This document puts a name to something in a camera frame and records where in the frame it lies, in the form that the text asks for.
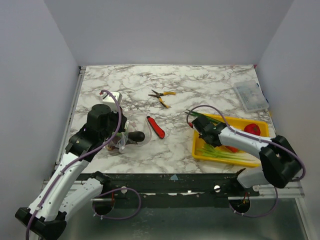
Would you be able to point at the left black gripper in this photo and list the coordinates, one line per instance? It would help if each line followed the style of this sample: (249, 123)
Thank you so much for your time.
(123, 121)

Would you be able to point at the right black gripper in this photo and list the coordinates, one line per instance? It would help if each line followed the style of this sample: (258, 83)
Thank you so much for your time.
(202, 124)

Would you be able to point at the purple toy eggplant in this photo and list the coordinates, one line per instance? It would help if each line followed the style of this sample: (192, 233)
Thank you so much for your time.
(136, 136)

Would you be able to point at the clear zip top bag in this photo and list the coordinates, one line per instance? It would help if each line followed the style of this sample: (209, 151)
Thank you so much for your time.
(135, 122)

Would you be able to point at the orange toy carrot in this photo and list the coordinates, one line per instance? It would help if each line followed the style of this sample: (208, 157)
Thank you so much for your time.
(232, 149)

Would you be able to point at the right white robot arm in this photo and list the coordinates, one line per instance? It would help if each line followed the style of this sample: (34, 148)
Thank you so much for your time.
(279, 162)

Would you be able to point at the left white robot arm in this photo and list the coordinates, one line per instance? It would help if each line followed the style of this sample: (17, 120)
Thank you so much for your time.
(47, 215)

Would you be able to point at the green celery toy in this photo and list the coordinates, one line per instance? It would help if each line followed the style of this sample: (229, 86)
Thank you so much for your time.
(222, 153)

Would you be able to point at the green onion toy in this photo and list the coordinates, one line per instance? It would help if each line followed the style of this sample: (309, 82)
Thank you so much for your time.
(197, 114)

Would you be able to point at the red toy tomato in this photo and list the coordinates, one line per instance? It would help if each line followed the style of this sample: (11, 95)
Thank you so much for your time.
(252, 129)

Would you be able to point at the red black utility knife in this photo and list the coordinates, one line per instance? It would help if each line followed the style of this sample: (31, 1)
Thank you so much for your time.
(156, 128)

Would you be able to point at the yellow plastic tray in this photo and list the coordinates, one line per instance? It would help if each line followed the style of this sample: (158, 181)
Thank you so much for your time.
(240, 124)

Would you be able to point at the clear plastic screw box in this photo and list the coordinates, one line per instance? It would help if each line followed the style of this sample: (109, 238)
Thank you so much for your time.
(251, 96)

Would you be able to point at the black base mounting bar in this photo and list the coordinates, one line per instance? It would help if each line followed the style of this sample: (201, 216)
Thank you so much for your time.
(181, 190)

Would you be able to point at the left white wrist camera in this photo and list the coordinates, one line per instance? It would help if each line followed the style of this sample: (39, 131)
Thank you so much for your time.
(106, 99)

